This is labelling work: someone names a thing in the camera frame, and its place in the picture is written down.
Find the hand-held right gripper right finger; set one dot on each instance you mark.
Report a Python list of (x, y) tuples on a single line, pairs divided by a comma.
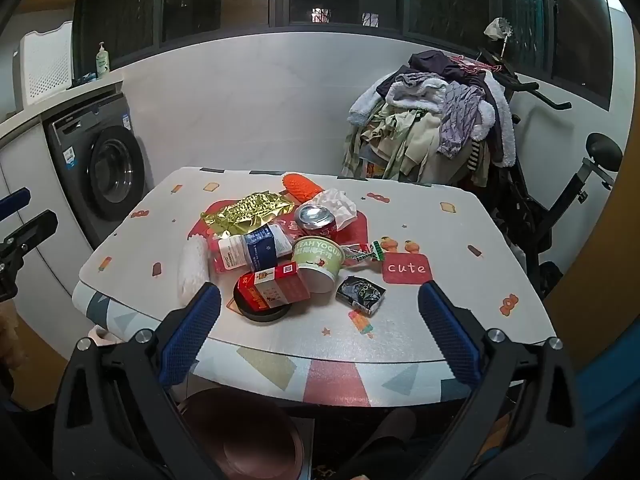
[(447, 325)]

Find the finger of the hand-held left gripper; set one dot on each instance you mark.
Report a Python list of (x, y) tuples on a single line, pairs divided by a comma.
[(35, 227), (15, 201)]

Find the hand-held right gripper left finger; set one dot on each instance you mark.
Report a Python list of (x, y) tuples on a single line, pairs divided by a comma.
[(192, 325)]

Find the white foam roll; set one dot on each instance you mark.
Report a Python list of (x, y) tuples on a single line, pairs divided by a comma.
[(192, 267)]

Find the black round lid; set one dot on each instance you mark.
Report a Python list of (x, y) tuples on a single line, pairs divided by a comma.
[(265, 315)]

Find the clear plastic blister pack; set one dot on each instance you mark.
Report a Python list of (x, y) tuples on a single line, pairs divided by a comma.
[(230, 252)]

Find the red paper box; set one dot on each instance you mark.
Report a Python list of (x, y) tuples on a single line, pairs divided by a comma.
[(272, 287)]

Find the black snack packet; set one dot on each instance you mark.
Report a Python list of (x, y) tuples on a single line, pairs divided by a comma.
[(360, 292)]

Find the blue white carton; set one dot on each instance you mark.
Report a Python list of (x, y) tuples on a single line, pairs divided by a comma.
[(262, 250)]

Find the green candy wrapper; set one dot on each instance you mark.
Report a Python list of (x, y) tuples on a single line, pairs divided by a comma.
[(362, 255)]

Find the brown trash bin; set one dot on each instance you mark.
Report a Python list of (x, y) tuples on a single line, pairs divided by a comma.
[(240, 435)]

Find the gold foil bag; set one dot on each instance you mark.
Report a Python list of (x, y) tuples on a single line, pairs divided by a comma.
[(250, 212)]

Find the green yogurt cup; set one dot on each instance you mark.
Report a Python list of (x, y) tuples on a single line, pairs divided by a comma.
[(315, 260)]

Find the white tissue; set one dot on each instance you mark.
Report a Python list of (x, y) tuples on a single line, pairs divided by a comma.
[(337, 205)]

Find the red soda can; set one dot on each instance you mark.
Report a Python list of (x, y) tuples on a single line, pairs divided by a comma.
[(315, 217)]

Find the orange bristle brush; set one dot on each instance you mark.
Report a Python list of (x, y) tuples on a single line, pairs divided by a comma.
[(300, 185)]

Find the person's left hand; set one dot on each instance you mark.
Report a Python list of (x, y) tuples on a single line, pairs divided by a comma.
[(10, 335)]

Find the geometric patterned tablecloth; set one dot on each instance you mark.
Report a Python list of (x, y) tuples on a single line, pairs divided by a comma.
[(260, 365)]

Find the grey washing machine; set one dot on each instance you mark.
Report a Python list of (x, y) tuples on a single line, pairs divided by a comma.
[(115, 175)]

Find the printed table mat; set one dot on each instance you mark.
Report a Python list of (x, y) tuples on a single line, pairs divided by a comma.
[(425, 220)]

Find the dark slipper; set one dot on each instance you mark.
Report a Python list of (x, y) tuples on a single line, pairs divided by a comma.
[(390, 427)]

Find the white laundry basket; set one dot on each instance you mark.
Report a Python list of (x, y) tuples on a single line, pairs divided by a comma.
[(45, 65)]

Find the blue tissue pack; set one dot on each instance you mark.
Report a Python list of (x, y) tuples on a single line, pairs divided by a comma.
[(84, 80)]

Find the pump soap bottle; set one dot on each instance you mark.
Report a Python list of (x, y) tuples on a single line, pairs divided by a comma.
[(103, 65)]

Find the wooden door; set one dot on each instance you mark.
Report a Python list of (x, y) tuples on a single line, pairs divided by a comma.
[(600, 260)]

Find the blue cloth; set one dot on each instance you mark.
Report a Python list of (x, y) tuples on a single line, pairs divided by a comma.
[(605, 395)]

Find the black exercise bike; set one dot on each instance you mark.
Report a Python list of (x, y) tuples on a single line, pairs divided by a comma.
[(575, 185)]

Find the pile of clothes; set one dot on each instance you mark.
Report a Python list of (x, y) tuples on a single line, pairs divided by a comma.
[(425, 125)]

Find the small white cloth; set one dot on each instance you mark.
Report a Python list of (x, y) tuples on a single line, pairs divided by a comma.
[(495, 29)]

